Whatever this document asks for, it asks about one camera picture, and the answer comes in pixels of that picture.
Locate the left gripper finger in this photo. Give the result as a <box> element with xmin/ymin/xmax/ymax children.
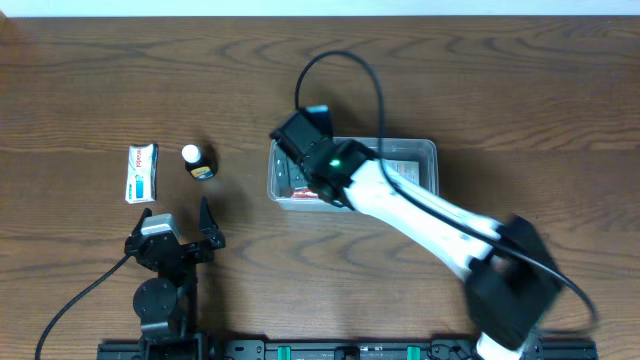
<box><xmin>131</xmin><ymin>208</ymin><xmax>152</xmax><ymax>235</ymax></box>
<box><xmin>199</xmin><ymin>196</ymin><xmax>219</xmax><ymax>238</ymax></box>

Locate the red medicine sachet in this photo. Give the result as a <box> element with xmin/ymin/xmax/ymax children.
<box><xmin>291</xmin><ymin>188</ymin><xmax>319</xmax><ymax>199</ymax></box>

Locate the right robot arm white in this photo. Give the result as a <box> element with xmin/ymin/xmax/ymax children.
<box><xmin>272</xmin><ymin>137</ymin><xmax>565</xmax><ymax>359</ymax></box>

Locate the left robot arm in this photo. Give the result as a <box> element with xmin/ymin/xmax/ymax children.
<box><xmin>124</xmin><ymin>197</ymin><xmax>225</xmax><ymax>359</ymax></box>

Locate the clear plastic container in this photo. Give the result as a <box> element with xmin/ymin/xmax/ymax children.
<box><xmin>267</xmin><ymin>138</ymin><xmax>439</xmax><ymax>212</ymax></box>

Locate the small dark bottle white cap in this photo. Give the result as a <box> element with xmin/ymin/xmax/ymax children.
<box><xmin>181</xmin><ymin>144</ymin><xmax>218</xmax><ymax>181</ymax></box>

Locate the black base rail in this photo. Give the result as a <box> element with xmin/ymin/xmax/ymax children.
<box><xmin>97</xmin><ymin>338</ymin><xmax>599</xmax><ymax>360</ymax></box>

